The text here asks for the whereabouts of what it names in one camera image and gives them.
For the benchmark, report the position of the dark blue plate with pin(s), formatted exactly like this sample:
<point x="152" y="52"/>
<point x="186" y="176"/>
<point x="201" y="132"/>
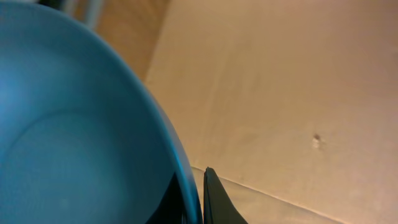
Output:
<point x="82" y="139"/>

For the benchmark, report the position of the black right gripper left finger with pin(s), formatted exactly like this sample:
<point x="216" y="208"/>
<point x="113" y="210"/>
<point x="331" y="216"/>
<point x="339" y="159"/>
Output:
<point x="171" y="209"/>

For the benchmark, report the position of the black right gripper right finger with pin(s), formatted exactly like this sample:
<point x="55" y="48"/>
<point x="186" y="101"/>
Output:
<point x="217" y="206"/>

